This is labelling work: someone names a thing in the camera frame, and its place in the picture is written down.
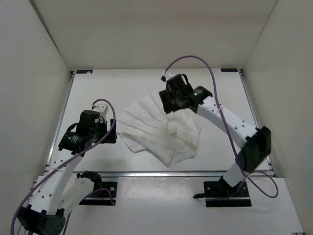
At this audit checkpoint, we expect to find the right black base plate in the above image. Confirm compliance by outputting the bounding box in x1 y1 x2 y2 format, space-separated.
193 181 252 208

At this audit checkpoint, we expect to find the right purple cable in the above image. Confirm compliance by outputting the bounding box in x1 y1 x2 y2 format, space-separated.
164 56 279 198

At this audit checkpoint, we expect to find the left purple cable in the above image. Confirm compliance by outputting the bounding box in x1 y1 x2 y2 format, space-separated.
11 98 116 235

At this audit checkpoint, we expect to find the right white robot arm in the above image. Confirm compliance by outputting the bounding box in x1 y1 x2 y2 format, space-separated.
159 74 271 196

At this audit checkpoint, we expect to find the right blue corner label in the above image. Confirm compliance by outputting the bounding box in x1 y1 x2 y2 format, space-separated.
221 68 238 72

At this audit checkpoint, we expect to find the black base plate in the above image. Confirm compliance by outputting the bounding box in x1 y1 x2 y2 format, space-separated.
79 181 118 206
193 181 252 208

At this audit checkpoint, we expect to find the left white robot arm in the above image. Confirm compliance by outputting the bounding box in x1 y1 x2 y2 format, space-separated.
15 102 117 235

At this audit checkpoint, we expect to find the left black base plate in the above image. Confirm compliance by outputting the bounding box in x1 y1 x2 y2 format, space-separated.
79 181 118 206

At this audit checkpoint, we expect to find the white pleated skirt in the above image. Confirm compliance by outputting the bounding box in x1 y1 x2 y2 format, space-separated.
117 92 201 166

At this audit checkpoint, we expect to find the purple cable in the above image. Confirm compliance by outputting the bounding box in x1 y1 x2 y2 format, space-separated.
164 56 279 198
11 98 116 235

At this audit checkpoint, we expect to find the aluminium front rail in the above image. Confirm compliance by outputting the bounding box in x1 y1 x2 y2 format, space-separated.
44 170 276 179

